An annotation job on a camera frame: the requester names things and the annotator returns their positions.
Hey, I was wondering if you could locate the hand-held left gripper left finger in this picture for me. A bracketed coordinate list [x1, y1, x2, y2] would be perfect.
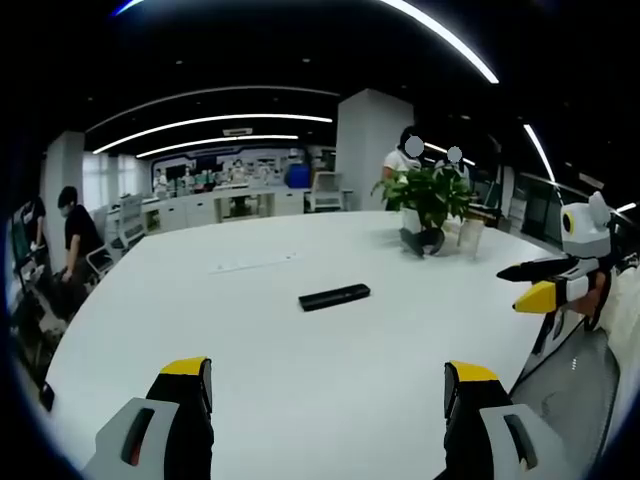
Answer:
[81, 356, 216, 480]

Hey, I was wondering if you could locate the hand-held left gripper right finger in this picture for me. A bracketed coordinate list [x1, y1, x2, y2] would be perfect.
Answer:
[443, 360, 572, 480]

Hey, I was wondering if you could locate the black remote control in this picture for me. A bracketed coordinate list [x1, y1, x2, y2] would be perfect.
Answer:
[298, 283, 371, 313]

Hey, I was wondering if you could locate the clear glass cup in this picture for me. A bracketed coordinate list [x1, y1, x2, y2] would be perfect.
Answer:
[457, 219, 484, 261]

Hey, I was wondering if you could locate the grey mesh office chair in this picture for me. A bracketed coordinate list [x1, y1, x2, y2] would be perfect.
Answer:
[508, 327, 626, 480]

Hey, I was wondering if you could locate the black object beside pot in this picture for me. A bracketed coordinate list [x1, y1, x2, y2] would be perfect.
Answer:
[399, 227, 446, 259]

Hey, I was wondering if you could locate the green potted plant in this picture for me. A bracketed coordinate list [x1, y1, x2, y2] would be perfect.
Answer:
[370, 162, 476, 232]

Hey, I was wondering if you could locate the white plant pot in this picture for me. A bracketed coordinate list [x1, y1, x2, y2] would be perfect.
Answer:
[401, 205, 426, 236]

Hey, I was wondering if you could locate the white mesh office chair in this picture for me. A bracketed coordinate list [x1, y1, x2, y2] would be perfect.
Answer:
[304, 171, 355, 214]
[107, 194, 147, 251]

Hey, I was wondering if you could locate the white counter cabinet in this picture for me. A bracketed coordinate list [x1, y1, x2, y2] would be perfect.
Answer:
[142, 185, 311, 234]

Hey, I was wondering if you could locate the blue bin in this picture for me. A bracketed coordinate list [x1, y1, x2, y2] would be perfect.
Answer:
[284, 164, 310, 189]

